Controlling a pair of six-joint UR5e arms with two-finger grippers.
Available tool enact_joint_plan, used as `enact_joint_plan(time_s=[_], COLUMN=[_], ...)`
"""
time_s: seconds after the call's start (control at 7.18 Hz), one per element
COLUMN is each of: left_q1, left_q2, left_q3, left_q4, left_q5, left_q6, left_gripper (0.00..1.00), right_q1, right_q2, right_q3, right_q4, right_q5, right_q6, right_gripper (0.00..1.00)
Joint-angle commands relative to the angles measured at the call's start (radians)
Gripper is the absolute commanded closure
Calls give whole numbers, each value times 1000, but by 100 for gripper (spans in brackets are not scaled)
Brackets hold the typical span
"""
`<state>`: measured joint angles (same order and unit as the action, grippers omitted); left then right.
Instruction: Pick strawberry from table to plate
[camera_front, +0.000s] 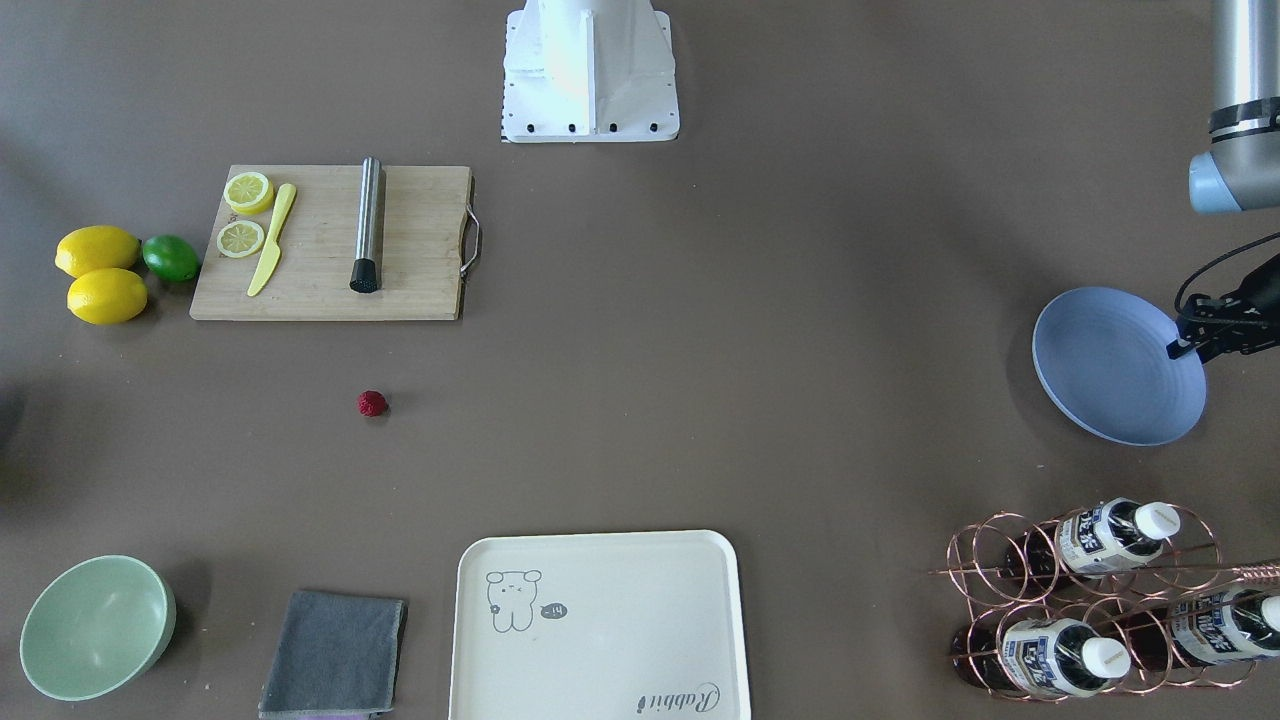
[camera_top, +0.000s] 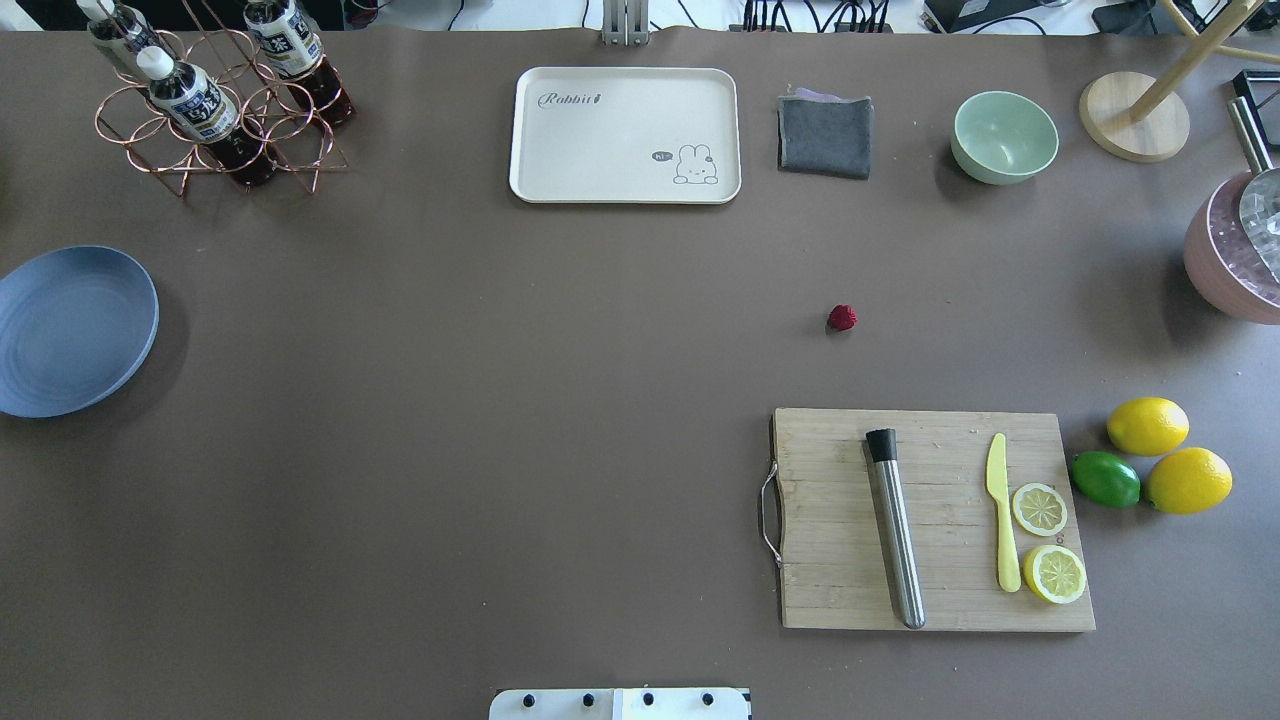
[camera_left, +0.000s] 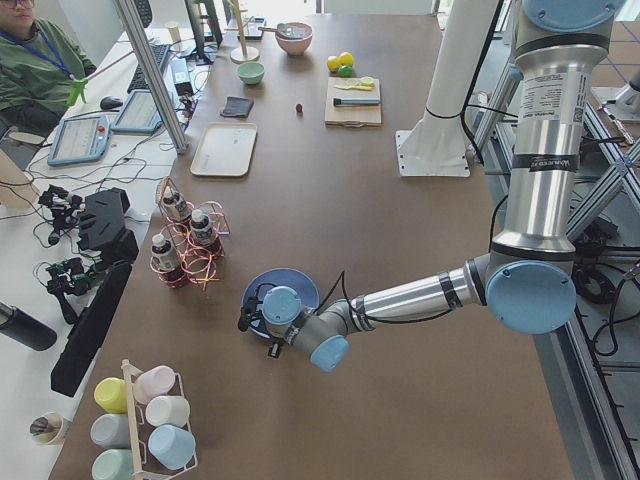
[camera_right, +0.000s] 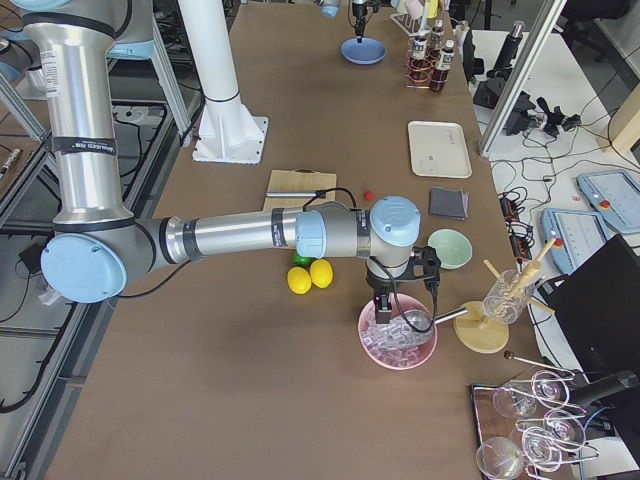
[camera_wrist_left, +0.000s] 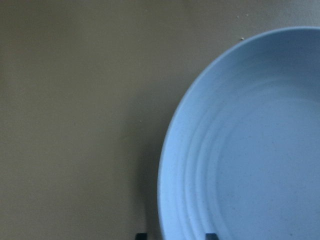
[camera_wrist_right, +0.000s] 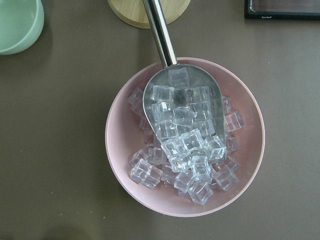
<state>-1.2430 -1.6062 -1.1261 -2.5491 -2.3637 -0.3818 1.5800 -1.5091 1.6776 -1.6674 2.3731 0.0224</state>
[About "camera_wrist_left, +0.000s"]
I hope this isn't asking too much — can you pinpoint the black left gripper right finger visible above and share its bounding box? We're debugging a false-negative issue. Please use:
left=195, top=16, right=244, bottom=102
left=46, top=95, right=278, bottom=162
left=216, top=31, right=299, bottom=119
left=205, top=233, right=217, bottom=240

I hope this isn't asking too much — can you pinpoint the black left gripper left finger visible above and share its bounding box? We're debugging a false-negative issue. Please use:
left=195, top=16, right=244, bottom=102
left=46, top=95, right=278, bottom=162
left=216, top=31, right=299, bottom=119
left=135, top=232, right=147, bottom=240

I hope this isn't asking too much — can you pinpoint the blue round plate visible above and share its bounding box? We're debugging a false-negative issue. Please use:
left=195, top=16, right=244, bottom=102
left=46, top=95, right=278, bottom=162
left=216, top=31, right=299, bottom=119
left=157, top=26, right=320, bottom=240

